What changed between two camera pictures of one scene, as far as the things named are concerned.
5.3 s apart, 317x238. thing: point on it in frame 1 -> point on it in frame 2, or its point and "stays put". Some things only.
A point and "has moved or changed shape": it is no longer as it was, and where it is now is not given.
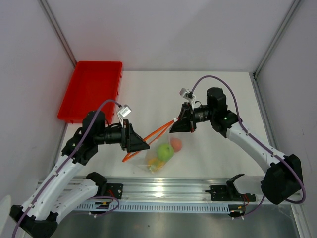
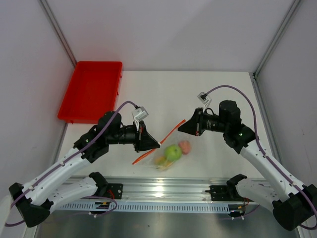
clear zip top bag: [164, 146] has moved or changed shape
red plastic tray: [92, 83] stays put
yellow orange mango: [154, 164] -> [161, 160]
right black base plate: [229, 193] stays put
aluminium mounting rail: [169, 191] stays put
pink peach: [177, 144] -> [185, 147]
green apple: [165, 152] -> [173, 152]
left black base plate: [114, 190] stays put
